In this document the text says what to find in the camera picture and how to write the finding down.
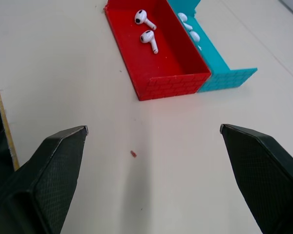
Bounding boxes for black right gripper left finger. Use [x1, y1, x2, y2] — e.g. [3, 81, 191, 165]
[0, 125, 89, 234]

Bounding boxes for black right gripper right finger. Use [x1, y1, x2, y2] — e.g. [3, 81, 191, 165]
[219, 123, 293, 234]

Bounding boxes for red brick-pattern tray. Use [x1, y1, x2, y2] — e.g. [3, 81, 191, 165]
[102, 0, 212, 101]

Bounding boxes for teal brick-pattern tray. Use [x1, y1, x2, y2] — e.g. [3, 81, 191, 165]
[167, 0, 258, 94]

